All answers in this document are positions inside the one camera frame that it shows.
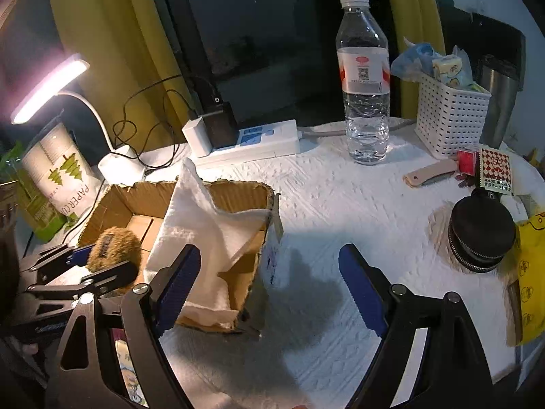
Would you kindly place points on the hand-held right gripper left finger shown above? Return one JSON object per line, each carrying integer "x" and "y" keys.
{"x": 179, "y": 289}

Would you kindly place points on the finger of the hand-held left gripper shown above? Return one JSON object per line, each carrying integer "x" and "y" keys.
{"x": 111, "y": 275}
{"x": 81, "y": 254}

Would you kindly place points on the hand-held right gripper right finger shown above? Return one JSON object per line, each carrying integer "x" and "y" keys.
{"x": 364, "y": 289}

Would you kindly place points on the brown plush toy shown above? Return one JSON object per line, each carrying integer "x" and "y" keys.
{"x": 119, "y": 243}

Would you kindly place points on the white towel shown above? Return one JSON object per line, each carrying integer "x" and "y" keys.
{"x": 196, "y": 221}

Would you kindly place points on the cardboard box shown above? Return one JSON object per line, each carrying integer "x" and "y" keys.
{"x": 238, "y": 196}

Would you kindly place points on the paper cup pack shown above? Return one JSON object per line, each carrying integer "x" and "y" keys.
{"x": 55, "y": 170}

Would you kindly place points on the white embossed tablecloth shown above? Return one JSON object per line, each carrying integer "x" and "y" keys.
{"x": 340, "y": 204}

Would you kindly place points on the cartoon print packet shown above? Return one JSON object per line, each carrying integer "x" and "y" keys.
{"x": 127, "y": 370}

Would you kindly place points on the green wrapped pack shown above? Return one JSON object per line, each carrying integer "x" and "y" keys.
{"x": 10, "y": 155}

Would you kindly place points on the beige folding knife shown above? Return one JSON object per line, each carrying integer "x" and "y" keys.
{"x": 425, "y": 174}

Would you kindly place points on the black round pouch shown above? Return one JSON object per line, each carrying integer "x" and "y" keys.
{"x": 481, "y": 226}

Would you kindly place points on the white charger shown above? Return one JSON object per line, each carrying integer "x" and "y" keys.
{"x": 196, "y": 136}

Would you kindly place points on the small red box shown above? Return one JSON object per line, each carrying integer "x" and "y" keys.
{"x": 468, "y": 162}

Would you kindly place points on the white desk lamp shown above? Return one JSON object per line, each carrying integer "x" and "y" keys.
{"x": 51, "y": 89}

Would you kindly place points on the yellow snack packet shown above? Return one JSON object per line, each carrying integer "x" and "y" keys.
{"x": 530, "y": 264}

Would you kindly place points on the black charger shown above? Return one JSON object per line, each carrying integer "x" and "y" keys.
{"x": 219, "y": 125}

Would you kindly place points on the white power strip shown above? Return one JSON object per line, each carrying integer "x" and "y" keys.
{"x": 264, "y": 140}

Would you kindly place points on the red checkered box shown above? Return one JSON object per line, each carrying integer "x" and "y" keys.
{"x": 496, "y": 166}

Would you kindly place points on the white plastic basket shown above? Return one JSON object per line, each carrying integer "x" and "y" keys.
{"x": 451, "y": 115}

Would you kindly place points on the clear water bottle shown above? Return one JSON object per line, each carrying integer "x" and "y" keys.
{"x": 362, "y": 93}

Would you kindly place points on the white paper sheets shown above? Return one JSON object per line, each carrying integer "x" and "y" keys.
{"x": 528, "y": 174}

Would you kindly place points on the yellow curtain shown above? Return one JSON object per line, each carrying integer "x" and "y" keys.
{"x": 106, "y": 30}
{"x": 413, "y": 8}

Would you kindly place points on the blue plastic bag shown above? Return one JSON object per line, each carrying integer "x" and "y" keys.
{"x": 408, "y": 66}

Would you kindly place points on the steel thermos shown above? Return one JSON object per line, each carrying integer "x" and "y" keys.
{"x": 500, "y": 102}

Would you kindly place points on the pale yellow small box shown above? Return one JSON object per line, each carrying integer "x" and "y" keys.
{"x": 447, "y": 68}

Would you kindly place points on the light blue snack packet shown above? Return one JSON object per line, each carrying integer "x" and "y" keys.
{"x": 470, "y": 76}

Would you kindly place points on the dark glass window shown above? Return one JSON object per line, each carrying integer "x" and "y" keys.
{"x": 255, "y": 30}

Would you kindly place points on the black monitor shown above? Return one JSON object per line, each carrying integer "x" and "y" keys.
{"x": 494, "y": 34}

